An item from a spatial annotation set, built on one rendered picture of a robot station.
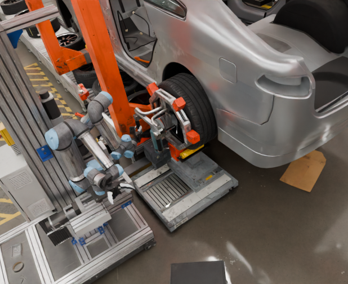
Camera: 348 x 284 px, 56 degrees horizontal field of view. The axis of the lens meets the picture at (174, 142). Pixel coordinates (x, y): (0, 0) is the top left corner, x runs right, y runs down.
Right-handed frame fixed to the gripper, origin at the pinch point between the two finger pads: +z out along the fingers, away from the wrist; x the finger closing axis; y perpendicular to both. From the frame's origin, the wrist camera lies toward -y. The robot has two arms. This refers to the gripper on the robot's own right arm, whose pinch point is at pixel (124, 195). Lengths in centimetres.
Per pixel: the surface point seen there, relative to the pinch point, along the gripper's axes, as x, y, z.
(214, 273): -40, 85, 33
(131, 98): -139, 56, -169
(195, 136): -92, 23, -29
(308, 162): -208, 95, 24
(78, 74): -139, 57, -284
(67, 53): -138, 29, -299
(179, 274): -23, 87, 15
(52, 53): -118, 23, -301
